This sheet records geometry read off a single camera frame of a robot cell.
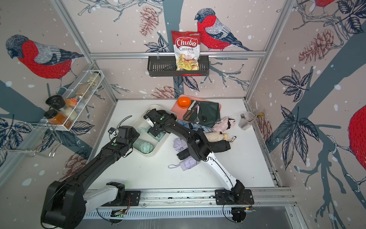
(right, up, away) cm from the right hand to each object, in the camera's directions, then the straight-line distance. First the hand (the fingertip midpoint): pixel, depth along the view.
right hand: (155, 128), depth 98 cm
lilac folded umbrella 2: (+23, -19, -15) cm, 34 cm away
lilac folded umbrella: (+18, -9, -10) cm, 22 cm away
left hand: (-10, -1, -11) cm, 15 cm away
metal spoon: (+30, +6, +9) cm, 32 cm away
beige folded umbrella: (+42, -4, -6) cm, 43 cm away
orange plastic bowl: (+20, +19, +16) cm, 32 cm away
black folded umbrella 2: (+21, -14, -13) cm, 28 cm away
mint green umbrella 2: (-3, -10, -12) cm, 16 cm away
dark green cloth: (+36, +11, +12) cm, 39 cm away
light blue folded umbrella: (+28, +1, 0) cm, 28 cm away
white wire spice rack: (-37, +21, -22) cm, 48 cm away
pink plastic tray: (+17, +12, +13) cm, 25 cm away
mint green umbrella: (-8, -1, +2) cm, 8 cm away
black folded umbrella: (+44, -10, -8) cm, 46 cm away
